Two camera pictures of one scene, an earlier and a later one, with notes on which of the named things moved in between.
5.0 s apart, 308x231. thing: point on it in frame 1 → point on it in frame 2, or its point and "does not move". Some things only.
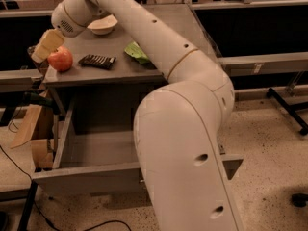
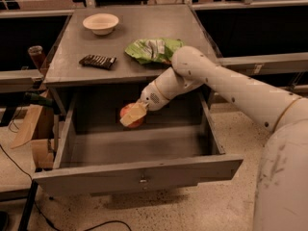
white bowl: x=104 y=25 does not move
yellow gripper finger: x=51 y=39 → x=138 y=112
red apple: x=61 y=60 → x=124 y=113
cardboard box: x=38 y=127 does not move
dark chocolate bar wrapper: x=104 y=63 does not move
